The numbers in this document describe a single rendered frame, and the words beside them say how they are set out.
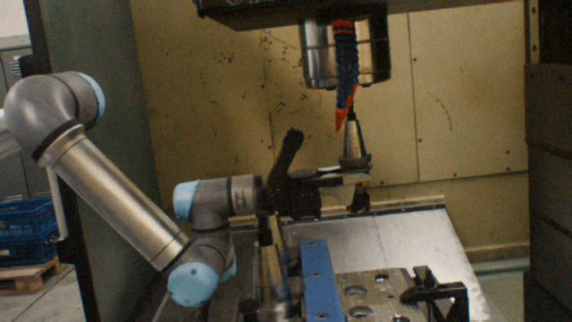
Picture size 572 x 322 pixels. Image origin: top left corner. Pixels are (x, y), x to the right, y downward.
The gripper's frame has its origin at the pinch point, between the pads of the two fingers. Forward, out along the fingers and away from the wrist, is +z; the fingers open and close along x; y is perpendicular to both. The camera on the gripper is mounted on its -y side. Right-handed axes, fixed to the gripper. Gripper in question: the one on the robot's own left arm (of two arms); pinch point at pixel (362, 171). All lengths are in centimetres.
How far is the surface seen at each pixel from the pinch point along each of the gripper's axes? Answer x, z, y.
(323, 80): 6.1, -5.9, -17.9
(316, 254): 29.8, -10.7, 3.7
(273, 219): 31.6, -15.7, -2.4
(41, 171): -406, -259, 59
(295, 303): 43.2, -13.9, 3.8
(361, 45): 7.7, 0.9, -22.9
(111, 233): -43, -65, 20
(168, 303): -79, -63, 59
